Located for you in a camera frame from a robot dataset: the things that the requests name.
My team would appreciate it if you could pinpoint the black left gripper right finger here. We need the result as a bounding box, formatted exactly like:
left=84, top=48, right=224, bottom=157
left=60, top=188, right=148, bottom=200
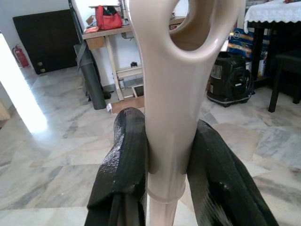
left=185, top=119, right=279, bottom=226

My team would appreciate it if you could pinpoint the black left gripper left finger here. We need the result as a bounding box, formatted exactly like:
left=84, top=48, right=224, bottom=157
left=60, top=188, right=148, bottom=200
left=84, top=107, right=149, bottom=226

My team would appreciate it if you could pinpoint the beige plastic broom handle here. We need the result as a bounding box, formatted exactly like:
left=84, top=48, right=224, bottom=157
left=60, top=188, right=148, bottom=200
left=128, top=0, right=246, bottom=226

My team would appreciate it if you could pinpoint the brown wooden plank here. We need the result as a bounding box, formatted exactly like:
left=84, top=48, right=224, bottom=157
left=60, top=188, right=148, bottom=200
left=110, top=96, right=145, bottom=115

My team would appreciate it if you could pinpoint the small open wooden box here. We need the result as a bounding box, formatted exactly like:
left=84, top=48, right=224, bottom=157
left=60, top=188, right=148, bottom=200
left=131, top=85, right=144, bottom=98

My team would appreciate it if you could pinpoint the dark green long bag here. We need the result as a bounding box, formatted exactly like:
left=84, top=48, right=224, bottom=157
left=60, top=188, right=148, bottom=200
left=73, top=43, right=107, bottom=110

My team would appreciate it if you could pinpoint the black round appliance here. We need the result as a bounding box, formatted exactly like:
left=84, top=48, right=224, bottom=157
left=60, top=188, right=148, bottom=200
left=206, top=51, right=256, bottom=108

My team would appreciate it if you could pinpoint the brown cardboard box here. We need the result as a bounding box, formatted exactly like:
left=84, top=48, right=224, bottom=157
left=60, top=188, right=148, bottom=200
left=85, top=36, right=105, bottom=51

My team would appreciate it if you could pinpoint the blue printed carton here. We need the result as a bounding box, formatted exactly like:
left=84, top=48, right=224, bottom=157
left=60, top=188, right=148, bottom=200
left=226, top=27, right=256, bottom=59

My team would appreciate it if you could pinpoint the light wooden workbench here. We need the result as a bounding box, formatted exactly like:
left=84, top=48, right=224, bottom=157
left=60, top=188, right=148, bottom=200
left=82, top=16, right=189, bottom=102

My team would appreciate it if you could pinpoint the black wooden table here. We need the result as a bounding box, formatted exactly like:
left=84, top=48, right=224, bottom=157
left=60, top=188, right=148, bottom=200
left=246, top=20, right=301, bottom=83

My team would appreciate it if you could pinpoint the black wooden stool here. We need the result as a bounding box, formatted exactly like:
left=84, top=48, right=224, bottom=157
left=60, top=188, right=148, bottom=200
left=268, top=49, right=301, bottom=113

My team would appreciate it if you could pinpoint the pink flat packet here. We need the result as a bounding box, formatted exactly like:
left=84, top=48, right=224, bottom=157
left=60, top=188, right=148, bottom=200
left=84, top=25, right=100, bottom=35

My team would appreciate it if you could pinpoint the red fabric bag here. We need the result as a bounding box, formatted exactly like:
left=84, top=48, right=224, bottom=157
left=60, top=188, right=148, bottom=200
left=95, top=5, right=123, bottom=31

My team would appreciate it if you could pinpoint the dark brown leaning board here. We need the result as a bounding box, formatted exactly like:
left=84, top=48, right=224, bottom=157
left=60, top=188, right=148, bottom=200
left=13, top=8, right=81, bottom=75

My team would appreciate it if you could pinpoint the red fire extinguisher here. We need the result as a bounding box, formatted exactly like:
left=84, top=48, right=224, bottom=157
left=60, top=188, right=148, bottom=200
left=12, top=44, right=29, bottom=68

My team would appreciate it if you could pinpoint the white lace tablecloth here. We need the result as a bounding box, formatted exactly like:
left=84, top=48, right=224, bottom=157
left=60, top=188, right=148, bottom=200
left=243, top=0, right=301, bottom=34

